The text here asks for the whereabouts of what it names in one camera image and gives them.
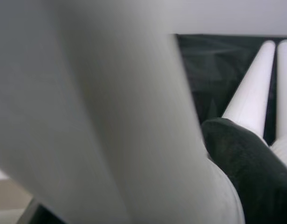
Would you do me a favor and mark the white plastic table leg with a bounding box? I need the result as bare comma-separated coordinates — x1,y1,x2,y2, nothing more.
221,40,276,145
270,39,287,172
0,0,246,224

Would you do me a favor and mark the black cloth table cover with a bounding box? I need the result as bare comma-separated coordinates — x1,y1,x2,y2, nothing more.
175,34,287,152

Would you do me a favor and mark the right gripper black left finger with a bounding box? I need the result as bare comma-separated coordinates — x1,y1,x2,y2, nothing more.
16,202,67,224

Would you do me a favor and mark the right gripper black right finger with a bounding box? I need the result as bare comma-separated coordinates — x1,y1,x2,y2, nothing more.
201,118,287,224

